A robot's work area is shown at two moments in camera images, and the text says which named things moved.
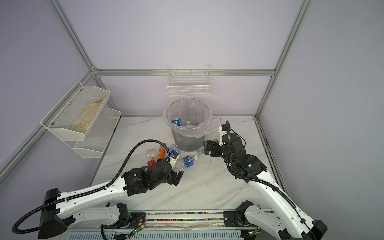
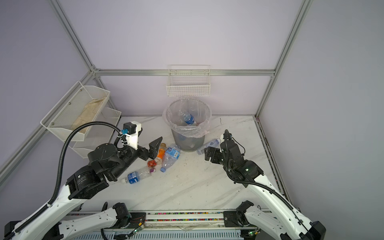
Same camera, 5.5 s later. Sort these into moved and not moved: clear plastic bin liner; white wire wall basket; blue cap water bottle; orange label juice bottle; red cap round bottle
Moved: blue cap water bottle
Not moved: clear plastic bin liner; orange label juice bottle; red cap round bottle; white wire wall basket
